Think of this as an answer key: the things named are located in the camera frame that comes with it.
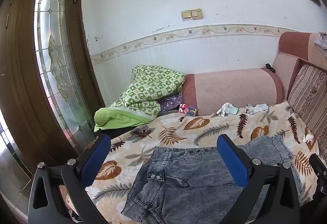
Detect leaf print blanket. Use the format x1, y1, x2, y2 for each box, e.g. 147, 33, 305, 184
65, 101, 323, 224

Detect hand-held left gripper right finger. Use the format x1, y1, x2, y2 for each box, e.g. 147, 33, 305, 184
217, 134, 300, 224

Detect striped floral cushion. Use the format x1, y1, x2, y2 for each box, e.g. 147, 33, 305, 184
287, 64, 327, 160

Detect wooden door with stained glass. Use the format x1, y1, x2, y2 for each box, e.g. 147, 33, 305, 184
0, 0, 105, 171

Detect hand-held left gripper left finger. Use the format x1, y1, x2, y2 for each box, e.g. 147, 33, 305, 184
28, 134, 111, 224

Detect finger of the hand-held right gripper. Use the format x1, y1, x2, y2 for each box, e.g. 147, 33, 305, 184
309, 153, 327, 200

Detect side window panel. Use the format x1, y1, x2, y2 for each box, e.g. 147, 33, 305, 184
0, 109, 34, 199

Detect green patterned blanket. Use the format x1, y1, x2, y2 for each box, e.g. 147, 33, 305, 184
94, 65, 185, 133

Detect white glove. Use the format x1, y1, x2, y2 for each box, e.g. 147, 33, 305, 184
217, 103, 235, 115
245, 103, 269, 115

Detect purple cloth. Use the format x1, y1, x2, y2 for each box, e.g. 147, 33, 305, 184
160, 95, 183, 113

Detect white cloth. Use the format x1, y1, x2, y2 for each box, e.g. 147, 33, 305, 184
314, 32, 327, 49

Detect grey-blue denim pants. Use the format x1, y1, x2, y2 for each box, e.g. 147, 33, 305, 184
121, 136, 302, 224

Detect beige light switch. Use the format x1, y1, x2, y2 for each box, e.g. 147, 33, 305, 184
181, 9, 204, 21

